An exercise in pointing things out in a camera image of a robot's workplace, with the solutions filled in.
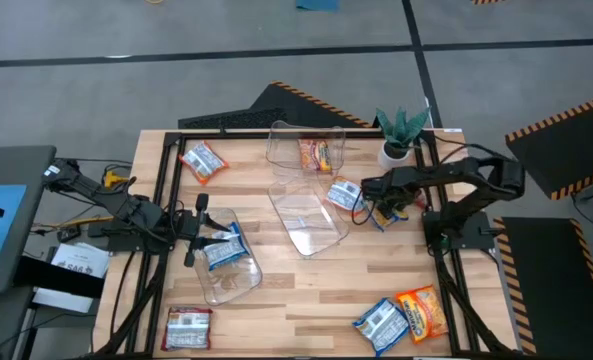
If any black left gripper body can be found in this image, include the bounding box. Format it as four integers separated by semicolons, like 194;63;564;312
173;192;211;269

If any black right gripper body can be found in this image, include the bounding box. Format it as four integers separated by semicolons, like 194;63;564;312
361;169;413;201

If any orange Maruchan ramen packet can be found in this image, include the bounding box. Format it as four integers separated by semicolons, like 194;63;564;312
394;284;450;345
324;174;366;217
178;140;230;186

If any red Maruchan ramen packet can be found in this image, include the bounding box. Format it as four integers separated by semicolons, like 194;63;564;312
160;306;214;353
297;138;335;174

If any snake plant in white pot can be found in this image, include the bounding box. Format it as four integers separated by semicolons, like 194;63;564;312
374;105;432;171

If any clear plastic bin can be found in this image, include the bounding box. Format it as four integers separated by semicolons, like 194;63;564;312
192;206;264;307
264;119;347;182
267;178;351;260

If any yellow power plug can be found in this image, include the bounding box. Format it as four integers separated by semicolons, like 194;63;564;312
102;169;130;190

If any white paper sheet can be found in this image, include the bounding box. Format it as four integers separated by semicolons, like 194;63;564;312
30;286;96;315
49;241;112;280

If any black power adapter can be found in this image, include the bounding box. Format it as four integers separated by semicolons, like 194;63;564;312
55;223;83;245

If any grey side table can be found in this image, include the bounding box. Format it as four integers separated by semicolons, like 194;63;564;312
0;144;58;296

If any blue sheet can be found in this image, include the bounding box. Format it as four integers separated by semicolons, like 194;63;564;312
0;183;29;285

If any blue floor mat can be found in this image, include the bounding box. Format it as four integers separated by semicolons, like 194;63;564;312
294;0;341;13

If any yellow cable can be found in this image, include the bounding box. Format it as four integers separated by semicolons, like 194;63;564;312
30;214;115;232

